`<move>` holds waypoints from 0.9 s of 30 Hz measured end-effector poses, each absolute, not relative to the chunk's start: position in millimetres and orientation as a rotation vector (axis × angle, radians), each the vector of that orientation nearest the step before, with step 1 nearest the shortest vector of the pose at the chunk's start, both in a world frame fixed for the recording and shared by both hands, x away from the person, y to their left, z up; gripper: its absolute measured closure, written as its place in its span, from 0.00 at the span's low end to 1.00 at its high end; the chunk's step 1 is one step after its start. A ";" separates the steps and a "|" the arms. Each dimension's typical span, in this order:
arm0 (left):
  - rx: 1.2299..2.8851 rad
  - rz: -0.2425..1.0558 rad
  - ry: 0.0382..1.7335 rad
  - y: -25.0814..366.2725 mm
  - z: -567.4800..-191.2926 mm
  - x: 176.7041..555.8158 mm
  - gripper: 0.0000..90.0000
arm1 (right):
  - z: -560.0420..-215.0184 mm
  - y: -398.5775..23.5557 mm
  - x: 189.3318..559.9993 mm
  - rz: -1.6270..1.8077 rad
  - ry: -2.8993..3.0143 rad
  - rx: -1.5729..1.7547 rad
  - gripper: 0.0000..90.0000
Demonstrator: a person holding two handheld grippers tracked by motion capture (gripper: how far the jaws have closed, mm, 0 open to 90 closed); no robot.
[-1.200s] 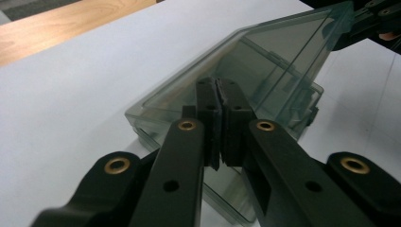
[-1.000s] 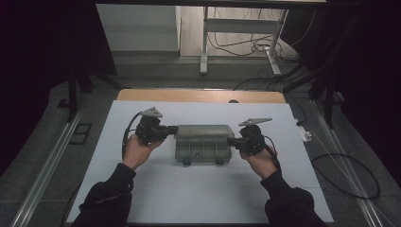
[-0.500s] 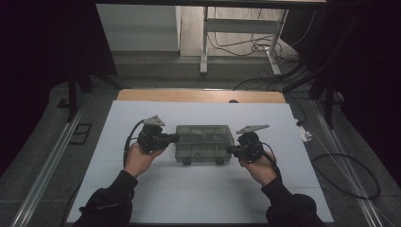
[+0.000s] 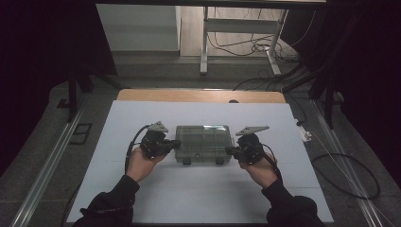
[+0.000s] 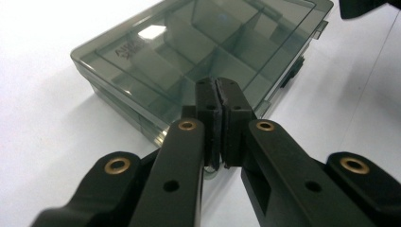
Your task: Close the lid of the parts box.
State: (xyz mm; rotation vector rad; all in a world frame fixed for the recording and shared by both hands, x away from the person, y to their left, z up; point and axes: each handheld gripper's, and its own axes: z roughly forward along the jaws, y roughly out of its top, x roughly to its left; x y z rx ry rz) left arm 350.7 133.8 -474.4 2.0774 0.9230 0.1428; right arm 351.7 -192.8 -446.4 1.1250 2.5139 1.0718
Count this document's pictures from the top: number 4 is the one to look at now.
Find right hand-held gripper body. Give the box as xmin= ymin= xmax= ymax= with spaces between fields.
xmin=235 ymin=125 xmax=270 ymax=166

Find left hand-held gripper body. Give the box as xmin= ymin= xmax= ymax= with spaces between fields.
xmin=139 ymin=120 xmax=174 ymax=160

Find grey transparent compartment box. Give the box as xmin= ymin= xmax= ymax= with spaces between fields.
xmin=174 ymin=124 xmax=236 ymax=166

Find person's left hand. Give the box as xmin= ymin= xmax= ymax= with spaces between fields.
xmin=126 ymin=146 xmax=166 ymax=184

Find person's right hand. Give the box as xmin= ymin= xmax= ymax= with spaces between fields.
xmin=238 ymin=151 xmax=279 ymax=190

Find black metal stand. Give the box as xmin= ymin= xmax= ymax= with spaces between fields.
xmin=56 ymin=67 xmax=125 ymax=125
xmin=280 ymin=12 xmax=363 ymax=131

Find white cabinet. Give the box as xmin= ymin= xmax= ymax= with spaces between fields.
xmin=96 ymin=3 xmax=182 ymax=53

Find dark curtain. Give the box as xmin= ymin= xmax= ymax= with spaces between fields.
xmin=0 ymin=0 xmax=118 ymax=178
xmin=280 ymin=0 xmax=401 ymax=187

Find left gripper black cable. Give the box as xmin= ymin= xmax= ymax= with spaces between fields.
xmin=124 ymin=124 xmax=151 ymax=175

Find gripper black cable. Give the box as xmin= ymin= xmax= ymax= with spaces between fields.
xmin=262 ymin=143 xmax=284 ymax=183
xmin=124 ymin=124 xmax=151 ymax=175

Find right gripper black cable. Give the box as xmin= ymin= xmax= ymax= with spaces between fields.
xmin=262 ymin=143 xmax=284 ymax=183

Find black power strip cable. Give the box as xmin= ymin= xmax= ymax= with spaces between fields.
xmin=288 ymin=94 xmax=307 ymax=127

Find thick black floor cables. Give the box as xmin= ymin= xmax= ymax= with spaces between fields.
xmin=232 ymin=62 xmax=305 ymax=93

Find aluminium floor rail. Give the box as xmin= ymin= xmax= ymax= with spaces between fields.
xmin=9 ymin=102 xmax=87 ymax=227
xmin=310 ymin=98 xmax=386 ymax=227

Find tangle of floor cables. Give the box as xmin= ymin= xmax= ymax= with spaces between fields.
xmin=207 ymin=8 xmax=316 ymax=61

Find white desk frame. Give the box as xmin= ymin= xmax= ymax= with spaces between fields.
xmin=200 ymin=6 xmax=289 ymax=77

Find black looped cable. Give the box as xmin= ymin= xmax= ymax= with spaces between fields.
xmin=310 ymin=152 xmax=381 ymax=201

